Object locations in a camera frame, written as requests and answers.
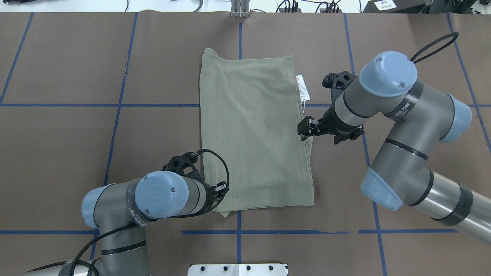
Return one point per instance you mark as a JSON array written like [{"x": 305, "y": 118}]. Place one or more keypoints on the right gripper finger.
[{"x": 308, "y": 127}]

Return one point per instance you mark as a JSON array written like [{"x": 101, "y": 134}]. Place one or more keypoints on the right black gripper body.
[{"x": 327, "y": 121}]

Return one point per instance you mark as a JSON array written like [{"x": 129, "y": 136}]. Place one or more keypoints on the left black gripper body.
[{"x": 211, "y": 191}]

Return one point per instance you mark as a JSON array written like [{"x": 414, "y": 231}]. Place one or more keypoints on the green long-sleeve shirt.
[{"x": 249, "y": 111}]

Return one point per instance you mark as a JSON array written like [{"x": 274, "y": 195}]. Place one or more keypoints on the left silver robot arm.
[{"x": 121, "y": 212}]

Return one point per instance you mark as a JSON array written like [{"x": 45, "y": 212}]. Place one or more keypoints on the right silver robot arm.
[{"x": 423, "y": 116}]

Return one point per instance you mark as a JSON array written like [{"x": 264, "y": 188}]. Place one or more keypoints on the white shirt price tag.
[{"x": 303, "y": 91}]

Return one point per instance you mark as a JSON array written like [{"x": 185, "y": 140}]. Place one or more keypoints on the white central pillar base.
[{"x": 252, "y": 269}]

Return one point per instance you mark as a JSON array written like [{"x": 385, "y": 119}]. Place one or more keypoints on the black labelled box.
[{"x": 396, "y": 6}]

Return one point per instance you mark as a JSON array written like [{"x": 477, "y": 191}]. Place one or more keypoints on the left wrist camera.
[{"x": 184, "y": 165}]

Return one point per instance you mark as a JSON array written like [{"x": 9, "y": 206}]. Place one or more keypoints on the aluminium frame post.
[{"x": 240, "y": 8}]

